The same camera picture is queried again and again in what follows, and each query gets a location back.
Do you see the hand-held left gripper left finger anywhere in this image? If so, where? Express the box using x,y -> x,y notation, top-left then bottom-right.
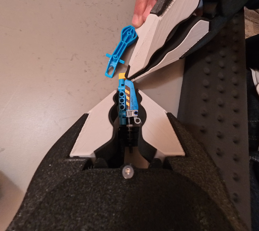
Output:
69,89 -> 120,158

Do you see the blue brick separator tool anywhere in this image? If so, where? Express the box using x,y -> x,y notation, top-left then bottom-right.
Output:
105,25 -> 138,78

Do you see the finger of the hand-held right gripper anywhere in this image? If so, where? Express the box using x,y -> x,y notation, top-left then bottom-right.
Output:
124,0 -> 205,80
132,18 -> 210,82

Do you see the white desk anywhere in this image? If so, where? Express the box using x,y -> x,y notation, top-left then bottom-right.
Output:
0,0 -> 185,231

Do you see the blue grey brick assembly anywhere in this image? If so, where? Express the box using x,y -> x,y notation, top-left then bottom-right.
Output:
118,73 -> 141,152

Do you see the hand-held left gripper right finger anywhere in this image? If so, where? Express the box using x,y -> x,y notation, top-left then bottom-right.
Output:
138,89 -> 185,163

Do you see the person's leg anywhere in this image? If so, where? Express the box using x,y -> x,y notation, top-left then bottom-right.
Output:
246,35 -> 259,231

